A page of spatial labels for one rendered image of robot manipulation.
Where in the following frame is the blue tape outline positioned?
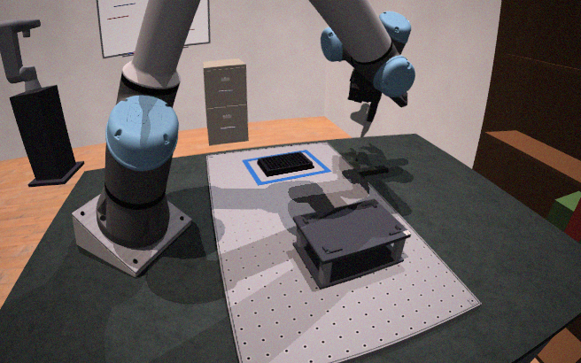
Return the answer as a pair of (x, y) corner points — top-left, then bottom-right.
(242, 150), (331, 185)

